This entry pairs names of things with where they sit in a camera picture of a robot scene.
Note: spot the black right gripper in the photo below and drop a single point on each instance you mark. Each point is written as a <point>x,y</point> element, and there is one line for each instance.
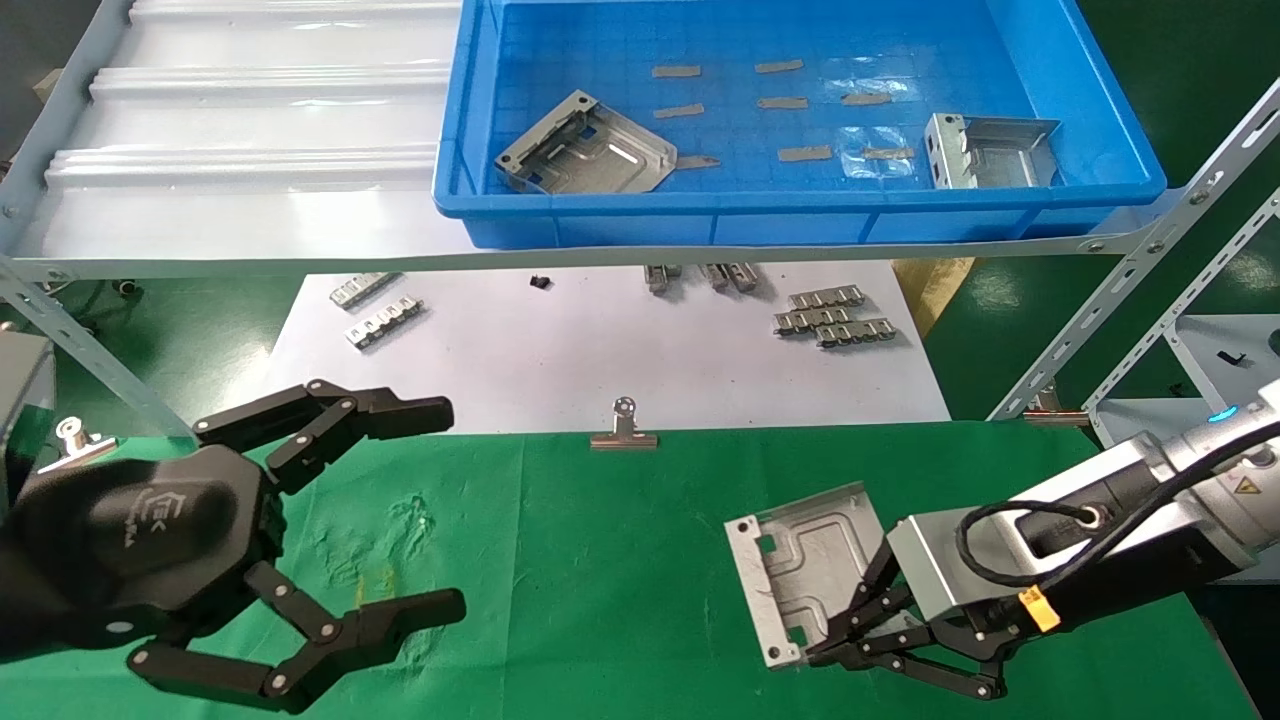
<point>1130,590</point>

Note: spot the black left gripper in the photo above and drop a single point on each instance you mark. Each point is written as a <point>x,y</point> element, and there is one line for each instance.
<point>130,540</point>

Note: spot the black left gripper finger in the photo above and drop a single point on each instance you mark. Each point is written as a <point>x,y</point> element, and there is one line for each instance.
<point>400,415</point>

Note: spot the stamped sheet metal bracket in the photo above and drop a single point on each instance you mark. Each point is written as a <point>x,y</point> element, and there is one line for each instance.
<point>600,158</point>
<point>800,560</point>

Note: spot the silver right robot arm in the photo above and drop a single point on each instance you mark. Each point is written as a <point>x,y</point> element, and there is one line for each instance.
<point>1235,485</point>

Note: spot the small metal strip part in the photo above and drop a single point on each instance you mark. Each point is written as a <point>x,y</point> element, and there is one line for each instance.
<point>713,277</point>
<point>827,298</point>
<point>660,278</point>
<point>385,325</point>
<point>812,320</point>
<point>363,290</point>
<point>742,278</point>
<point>855,333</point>

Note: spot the white paper sheet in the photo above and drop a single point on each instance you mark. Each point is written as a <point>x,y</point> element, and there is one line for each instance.
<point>520,360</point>

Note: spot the grey metal shelf rack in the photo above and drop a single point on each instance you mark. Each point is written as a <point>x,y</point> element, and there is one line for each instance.
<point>300,268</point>

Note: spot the green cloth mat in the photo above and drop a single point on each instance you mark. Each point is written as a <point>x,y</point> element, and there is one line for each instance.
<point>620,580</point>

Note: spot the blue plastic bin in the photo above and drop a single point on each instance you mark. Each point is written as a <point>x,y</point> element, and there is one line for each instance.
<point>600,225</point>

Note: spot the black caster wheel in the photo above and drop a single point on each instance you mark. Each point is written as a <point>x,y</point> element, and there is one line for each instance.
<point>127,291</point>

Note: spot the white corrugated shelf panel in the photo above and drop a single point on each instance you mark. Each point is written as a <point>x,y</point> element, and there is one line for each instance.
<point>250,120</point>

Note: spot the tan cardboard piece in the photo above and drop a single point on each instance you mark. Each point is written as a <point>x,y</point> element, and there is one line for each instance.
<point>935,290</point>

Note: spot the brown tape strip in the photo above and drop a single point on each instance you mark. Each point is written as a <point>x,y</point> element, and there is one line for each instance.
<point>866,99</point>
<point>805,154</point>
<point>697,162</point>
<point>679,111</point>
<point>779,66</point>
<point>888,153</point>
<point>782,102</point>
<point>677,71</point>

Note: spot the small black hook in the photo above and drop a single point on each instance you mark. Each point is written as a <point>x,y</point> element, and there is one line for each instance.
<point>1232,356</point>

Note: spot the clear plastic film piece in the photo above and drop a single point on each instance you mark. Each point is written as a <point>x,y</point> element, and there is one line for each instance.
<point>895,87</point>
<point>870,168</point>

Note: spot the beige box corner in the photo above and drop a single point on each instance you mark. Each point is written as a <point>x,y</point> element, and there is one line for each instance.
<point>48,87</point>

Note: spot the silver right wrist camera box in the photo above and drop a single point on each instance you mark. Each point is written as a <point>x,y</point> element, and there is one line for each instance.
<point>930,565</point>

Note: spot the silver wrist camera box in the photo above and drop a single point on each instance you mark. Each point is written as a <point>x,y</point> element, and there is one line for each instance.
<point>20,400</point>
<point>930,565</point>

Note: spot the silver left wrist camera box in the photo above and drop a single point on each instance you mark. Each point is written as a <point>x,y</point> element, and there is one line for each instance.
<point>20,400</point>

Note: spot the folded sheet metal bracket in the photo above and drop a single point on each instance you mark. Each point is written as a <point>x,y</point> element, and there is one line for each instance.
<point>1000,160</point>

